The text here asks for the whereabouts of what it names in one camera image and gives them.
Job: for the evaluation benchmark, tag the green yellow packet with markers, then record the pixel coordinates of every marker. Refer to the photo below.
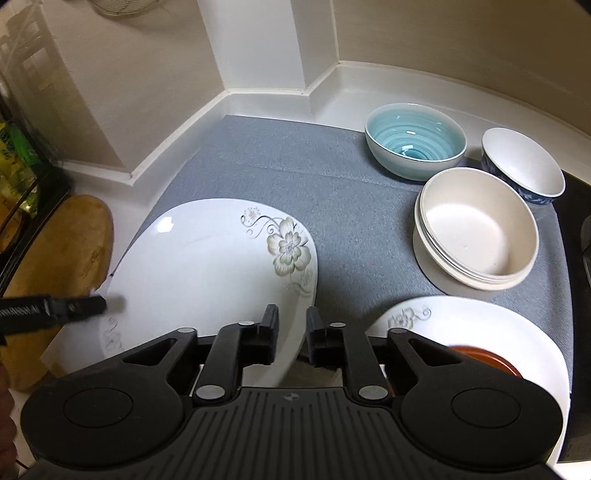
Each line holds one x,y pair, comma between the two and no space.
16,152

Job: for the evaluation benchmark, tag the small reddish-brown dish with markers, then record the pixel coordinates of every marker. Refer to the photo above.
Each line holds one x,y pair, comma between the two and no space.
489,360

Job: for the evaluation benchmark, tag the cream bowl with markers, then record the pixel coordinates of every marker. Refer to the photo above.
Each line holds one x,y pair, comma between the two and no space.
480,221
427,249
427,272

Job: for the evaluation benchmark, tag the white plastic board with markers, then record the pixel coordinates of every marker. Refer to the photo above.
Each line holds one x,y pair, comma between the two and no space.
74,346

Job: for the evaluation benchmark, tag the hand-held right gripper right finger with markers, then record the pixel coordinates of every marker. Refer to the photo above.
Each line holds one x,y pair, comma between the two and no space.
314,332

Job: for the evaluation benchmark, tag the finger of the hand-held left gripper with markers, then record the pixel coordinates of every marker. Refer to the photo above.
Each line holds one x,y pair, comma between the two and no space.
78,307

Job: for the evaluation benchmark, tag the teal striped bowl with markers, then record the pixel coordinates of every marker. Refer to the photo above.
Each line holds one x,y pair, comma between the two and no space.
413,138

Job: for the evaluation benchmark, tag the large white floral plate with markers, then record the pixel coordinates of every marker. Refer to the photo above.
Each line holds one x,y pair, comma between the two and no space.
194,272

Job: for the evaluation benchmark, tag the wooden cutting board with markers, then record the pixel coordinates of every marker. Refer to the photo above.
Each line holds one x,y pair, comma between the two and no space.
64,258

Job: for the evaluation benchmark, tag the blue patterned white bowl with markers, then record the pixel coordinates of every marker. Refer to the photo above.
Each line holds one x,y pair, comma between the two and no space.
521,161

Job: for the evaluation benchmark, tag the grey mat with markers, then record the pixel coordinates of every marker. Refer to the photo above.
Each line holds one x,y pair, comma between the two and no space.
355,207

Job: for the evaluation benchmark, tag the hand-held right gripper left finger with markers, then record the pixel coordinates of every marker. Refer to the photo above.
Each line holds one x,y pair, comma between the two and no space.
271,330

